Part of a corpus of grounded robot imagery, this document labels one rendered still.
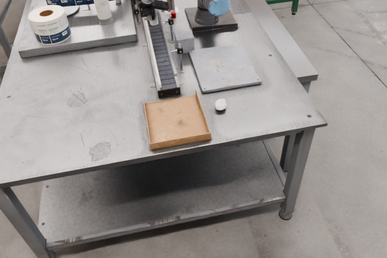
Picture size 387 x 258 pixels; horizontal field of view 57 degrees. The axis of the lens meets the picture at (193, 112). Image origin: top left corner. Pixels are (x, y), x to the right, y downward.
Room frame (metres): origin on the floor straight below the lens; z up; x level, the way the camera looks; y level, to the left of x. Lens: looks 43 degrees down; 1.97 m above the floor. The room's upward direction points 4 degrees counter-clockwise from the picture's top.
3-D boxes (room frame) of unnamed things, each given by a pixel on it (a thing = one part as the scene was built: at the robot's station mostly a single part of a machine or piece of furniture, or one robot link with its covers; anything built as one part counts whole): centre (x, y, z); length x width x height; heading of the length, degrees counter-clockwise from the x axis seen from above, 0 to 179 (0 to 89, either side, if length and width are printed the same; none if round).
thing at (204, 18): (2.00, -0.12, 0.91); 0.15 x 0.15 x 0.10
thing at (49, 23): (1.90, 0.80, 0.95); 0.20 x 0.20 x 0.14
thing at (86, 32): (2.20, 0.70, 0.86); 0.80 x 0.67 x 0.05; 9
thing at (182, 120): (1.16, 0.08, 0.85); 0.30 x 0.26 x 0.04; 9
